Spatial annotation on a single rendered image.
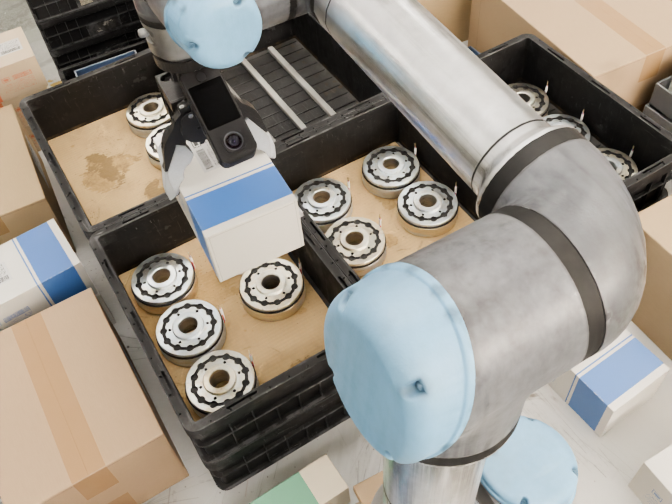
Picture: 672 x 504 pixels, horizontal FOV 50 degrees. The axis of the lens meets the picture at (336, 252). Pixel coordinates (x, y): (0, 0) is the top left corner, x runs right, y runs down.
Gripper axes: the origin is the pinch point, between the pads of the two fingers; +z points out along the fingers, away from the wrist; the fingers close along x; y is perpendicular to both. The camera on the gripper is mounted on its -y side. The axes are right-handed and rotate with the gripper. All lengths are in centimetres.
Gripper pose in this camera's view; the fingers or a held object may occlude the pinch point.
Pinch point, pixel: (225, 181)
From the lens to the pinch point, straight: 94.9
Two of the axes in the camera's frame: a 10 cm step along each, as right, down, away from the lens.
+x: -8.9, 4.0, -2.3
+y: -4.6, -6.8, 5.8
